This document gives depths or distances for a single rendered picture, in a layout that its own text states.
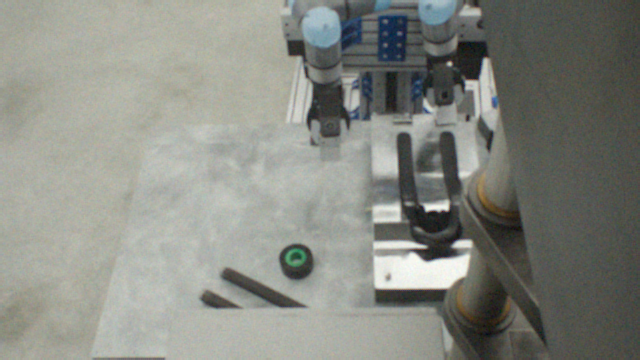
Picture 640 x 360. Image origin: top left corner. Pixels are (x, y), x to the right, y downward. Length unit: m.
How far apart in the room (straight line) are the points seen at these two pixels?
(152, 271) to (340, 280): 0.45
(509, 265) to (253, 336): 0.28
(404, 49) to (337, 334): 1.49
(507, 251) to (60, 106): 2.87
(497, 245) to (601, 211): 0.45
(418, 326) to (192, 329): 0.25
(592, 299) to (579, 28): 0.11
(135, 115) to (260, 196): 1.58
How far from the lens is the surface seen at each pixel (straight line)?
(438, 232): 1.53
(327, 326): 0.74
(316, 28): 1.36
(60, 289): 2.72
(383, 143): 1.68
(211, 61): 3.38
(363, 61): 2.16
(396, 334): 0.73
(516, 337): 0.95
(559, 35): 0.33
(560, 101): 0.32
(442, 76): 1.55
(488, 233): 0.73
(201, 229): 1.68
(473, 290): 0.90
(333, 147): 1.58
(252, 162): 1.79
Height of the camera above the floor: 2.13
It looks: 51 degrees down
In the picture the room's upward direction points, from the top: 6 degrees counter-clockwise
